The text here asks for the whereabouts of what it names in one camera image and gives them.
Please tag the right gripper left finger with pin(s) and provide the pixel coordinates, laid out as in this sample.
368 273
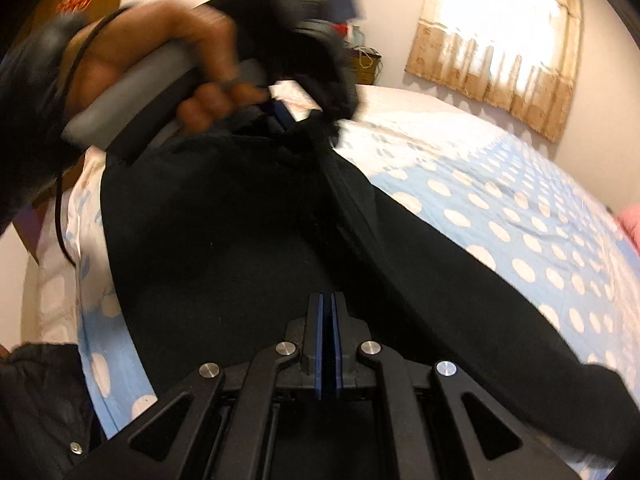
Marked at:
218 423

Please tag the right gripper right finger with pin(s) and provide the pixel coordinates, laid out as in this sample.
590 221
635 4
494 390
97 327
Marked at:
442 424

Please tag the black pants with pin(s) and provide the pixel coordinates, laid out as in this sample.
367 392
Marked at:
216 242

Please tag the person's left hand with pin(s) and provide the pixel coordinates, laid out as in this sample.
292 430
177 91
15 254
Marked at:
97 57

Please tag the red items on desk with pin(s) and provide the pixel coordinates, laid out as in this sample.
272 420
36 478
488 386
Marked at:
351 34

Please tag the brown wooden desk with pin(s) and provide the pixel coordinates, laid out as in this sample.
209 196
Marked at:
367 64

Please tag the beige window curtain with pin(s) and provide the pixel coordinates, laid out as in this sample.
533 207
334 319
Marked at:
518 55

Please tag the polka dot bed cover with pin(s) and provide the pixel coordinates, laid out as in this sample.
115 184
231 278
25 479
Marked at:
489 193

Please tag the pink pillow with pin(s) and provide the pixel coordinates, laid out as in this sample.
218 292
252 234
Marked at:
629 220

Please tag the person's dark sleeve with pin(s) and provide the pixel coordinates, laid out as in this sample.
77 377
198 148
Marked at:
32 152

